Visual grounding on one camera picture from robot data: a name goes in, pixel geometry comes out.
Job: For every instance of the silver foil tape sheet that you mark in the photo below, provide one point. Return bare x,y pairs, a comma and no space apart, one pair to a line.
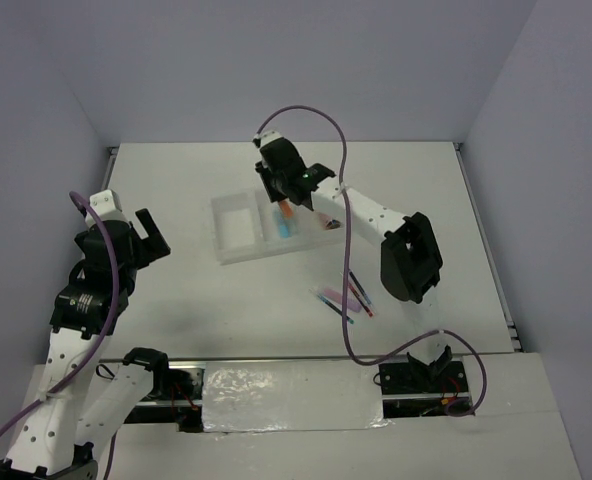
297,395

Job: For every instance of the orange capped highlighter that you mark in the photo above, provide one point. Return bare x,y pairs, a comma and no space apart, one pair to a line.
286,209

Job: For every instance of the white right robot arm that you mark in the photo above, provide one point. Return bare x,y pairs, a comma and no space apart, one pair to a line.
409,256

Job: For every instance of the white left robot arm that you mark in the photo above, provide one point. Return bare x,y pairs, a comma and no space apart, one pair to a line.
62,437

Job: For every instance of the aluminium table edge rail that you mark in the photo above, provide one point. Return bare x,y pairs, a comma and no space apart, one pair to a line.
510,323

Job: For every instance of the pink capped glue bottle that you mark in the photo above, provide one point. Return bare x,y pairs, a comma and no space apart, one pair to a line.
328,223

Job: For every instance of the blue highlighter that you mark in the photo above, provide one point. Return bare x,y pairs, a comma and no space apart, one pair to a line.
286,226

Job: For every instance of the dark blue pen refill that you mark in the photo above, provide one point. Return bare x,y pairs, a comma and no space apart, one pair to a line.
362,293

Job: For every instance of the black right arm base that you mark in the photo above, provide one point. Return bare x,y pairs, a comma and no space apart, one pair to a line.
446,375

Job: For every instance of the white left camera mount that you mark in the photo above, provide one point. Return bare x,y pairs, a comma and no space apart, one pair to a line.
107,206

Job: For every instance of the white three-compartment tray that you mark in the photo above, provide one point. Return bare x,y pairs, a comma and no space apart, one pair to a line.
244,228

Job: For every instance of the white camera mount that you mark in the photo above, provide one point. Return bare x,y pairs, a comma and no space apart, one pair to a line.
263,139
107,206

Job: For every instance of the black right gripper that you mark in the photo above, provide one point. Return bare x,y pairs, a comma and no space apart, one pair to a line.
264,173

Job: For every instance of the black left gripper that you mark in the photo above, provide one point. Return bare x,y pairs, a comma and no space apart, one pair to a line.
154,246

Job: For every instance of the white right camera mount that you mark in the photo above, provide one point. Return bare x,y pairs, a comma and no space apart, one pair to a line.
263,139

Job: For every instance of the red pen refill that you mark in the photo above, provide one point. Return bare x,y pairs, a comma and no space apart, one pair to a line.
359,299

